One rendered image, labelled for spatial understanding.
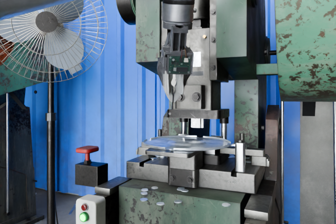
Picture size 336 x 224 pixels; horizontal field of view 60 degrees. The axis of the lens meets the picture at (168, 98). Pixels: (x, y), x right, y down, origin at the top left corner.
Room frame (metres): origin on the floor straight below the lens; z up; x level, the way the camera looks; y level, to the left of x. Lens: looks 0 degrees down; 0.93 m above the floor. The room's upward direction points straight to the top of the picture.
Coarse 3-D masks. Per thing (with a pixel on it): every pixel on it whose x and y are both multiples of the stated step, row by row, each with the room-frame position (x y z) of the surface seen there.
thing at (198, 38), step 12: (192, 36) 1.01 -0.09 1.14; (204, 36) 0.98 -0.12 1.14; (192, 48) 1.01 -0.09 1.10; (204, 48) 0.99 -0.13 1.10; (204, 60) 0.99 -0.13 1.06; (192, 72) 1.01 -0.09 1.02; (204, 72) 0.99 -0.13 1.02; (192, 84) 1.01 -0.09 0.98; (204, 84) 0.99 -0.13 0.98; (216, 84) 1.04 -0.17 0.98; (180, 96) 0.98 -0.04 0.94; (192, 96) 0.96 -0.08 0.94; (204, 96) 0.99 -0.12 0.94; (216, 96) 1.04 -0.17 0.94; (180, 108) 1.03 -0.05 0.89; (192, 108) 0.98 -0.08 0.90; (204, 108) 0.99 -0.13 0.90; (216, 108) 1.04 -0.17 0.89
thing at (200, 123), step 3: (192, 120) 1.08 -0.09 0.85; (195, 120) 1.07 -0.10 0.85; (198, 120) 1.06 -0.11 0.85; (201, 120) 1.07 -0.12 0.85; (204, 120) 1.08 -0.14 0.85; (192, 123) 1.08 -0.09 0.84; (195, 123) 1.07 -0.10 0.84; (198, 123) 1.06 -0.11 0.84; (201, 123) 1.07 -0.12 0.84; (204, 123) 1.08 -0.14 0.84; (192, 126) 1.08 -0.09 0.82; (195, 126) 1.07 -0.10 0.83; (198, 126) 1.06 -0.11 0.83; (201, 126) 1.07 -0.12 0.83; (204, 126) 1.08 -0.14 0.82
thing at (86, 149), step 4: (76, 148) 0.99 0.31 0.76; (80, 148) 0.98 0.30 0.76; (84, 148) 0.98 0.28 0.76; (88, 148) 0.98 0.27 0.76; (92, 148) 0.99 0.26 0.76; (96, 148) 1.01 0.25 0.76; (80, 152) 0.98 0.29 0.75; (84, 152) 0.97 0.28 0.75; (88, 152) 0.98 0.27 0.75; (88, 156) 1.01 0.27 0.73
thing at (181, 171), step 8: (152, 152) 0.83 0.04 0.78; (160, 152) 0.82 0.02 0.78; (168, 152) 0.81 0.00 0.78; (176, 152) 0.81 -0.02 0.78; (184, 152) 0.81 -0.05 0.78; (192, 152) 0.81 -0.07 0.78; (200, 152) 0.95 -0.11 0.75; (168, 160) 0.95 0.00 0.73; (176, 160) 0.93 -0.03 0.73; (184, 160) 0.92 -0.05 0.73; (192, 160) 0.91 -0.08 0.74; (200, 160) 0.95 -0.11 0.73; (168, 168) 0.94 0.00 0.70; (176, 168) 0.93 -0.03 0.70; (184, 168) 0.92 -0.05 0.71; (192, 168) 0.91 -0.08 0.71; (168, 176) 0.94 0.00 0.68; (176, 176) 0.93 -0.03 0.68; (184, 176) 0.92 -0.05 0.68; (192, 176) 0.91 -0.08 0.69; (176, 184) 0.93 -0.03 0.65; (184, 184) 0.92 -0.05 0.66; (192, 184) 0.91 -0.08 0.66
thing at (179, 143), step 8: (160, 136) 1.09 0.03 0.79; (168, 136) 1.10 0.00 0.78; (176, 136) 1.11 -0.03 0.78; (184, 136) 1.12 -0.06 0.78; (192, 136) 1.11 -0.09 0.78; (208, 136) 1.09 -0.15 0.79; (144, 144) 0.93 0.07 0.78; (152, 144) 0.93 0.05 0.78; (160, 144) 0.93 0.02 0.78; (168, 144) 0.93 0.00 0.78; (176, 144) 0.92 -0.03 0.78; (184, 144) 0.91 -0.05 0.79; (192, 144) 0.91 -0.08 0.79; (200, 144) 0.93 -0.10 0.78; (208, 144) 0.93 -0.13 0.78; (216, 144) 0.93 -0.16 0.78; (224, 144) 0.93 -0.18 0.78
